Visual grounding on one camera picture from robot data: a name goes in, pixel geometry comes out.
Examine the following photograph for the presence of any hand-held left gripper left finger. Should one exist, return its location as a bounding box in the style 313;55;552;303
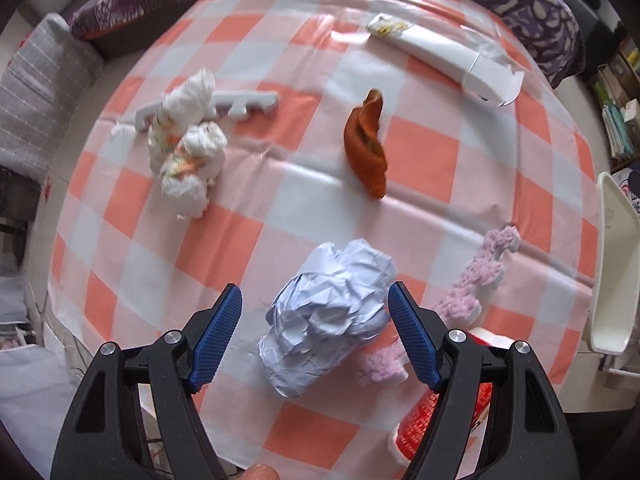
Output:
50;282;246;480

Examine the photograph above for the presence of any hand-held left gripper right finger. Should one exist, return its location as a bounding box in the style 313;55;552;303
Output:
387;281;581;480

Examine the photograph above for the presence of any red instant noodle wrapper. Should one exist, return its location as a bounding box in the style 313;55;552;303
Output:
389;326;511;466

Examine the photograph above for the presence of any white paper ball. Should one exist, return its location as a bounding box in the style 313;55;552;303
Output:
259;240;398;401

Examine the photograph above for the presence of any white patterned cloth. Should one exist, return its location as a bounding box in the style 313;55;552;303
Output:
147;69;228;221

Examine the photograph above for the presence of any white plastic trash bin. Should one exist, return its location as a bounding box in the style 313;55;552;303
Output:
582;171;640;376

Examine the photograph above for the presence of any long white carton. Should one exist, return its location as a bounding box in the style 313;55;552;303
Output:
366;12;526;107

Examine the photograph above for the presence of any person's left hand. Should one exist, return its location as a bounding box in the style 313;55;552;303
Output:
239;463;280;480

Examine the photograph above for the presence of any orange checkered tablecloth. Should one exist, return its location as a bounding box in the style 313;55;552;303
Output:
47;0;601;471

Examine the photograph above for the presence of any stack of teal booklets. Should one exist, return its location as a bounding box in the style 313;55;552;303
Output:
601;102;635;160

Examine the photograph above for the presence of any grey checked cushion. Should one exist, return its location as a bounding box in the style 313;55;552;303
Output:
0;12;106;181

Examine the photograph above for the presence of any wooden bookshelf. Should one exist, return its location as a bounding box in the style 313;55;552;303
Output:
585;30;640;171

